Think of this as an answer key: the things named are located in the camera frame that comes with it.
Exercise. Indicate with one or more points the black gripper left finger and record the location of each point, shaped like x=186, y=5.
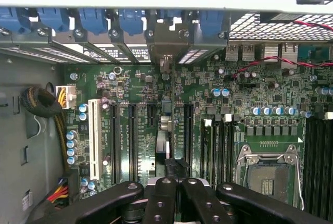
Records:
x=161, y=200

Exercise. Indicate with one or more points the long black expansion slot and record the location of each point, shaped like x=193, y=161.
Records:
x=188, y=135
x=133, y=143
x=114, y=143

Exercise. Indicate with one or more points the white power connector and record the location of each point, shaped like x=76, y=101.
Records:
x=66, y=96

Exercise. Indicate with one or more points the silver CPU socket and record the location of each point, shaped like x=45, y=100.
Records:
x=268, y=179

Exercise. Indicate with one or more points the short black expansion slot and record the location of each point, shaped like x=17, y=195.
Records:
x=151, y=116

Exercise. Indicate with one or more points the blue card retention latch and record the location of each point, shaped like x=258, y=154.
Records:
x=212, y=22
x=13, y=19
x=53, y=19
x=170, y=14
x=131, y=20
x=93, y=20

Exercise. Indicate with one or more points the green motherboard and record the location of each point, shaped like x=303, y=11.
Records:
x=208, y=91

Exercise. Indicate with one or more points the black RAM slot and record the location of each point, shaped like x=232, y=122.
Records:
x=217, y=151
x=225, y=151
x=207, y=151
x=232, y=143

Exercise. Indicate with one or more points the white expansion slot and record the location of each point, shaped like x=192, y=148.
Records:
x=95, y=140

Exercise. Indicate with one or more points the open black PC case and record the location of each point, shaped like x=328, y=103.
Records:
x=15, y=135

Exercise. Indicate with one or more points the socket locking lever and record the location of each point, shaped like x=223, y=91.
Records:
x=299, y=177

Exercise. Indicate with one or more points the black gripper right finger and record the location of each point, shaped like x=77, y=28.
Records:
x=200, y=203

